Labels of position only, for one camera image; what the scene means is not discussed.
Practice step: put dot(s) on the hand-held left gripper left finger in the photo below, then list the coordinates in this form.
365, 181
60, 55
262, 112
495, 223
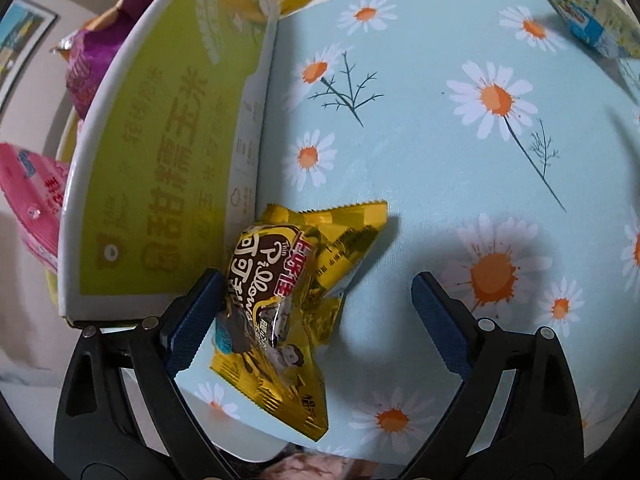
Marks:
192, 320

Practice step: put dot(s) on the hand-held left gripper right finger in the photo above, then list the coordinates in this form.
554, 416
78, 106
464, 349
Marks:
440, 320

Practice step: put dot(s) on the yellow chocolate snack packet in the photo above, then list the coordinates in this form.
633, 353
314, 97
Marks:
280, 280

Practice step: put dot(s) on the green cardboard box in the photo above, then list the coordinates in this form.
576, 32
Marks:
165, 135

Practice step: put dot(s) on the pink snack packet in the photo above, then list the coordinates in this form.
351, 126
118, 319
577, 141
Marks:
30, 195

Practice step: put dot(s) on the purple snack bag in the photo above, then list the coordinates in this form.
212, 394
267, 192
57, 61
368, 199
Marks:
85, 70

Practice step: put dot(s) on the light blue daisy tablecloth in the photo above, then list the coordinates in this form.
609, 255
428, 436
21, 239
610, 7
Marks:
425, 135

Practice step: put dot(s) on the pinkish brown cloth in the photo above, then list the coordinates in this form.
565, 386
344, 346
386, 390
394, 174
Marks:
310, 470

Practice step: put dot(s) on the framed houses picture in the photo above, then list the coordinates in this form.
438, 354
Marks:
20, 40

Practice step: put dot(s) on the white blue dotted snack packet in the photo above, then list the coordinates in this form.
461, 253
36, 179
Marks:
590, 5

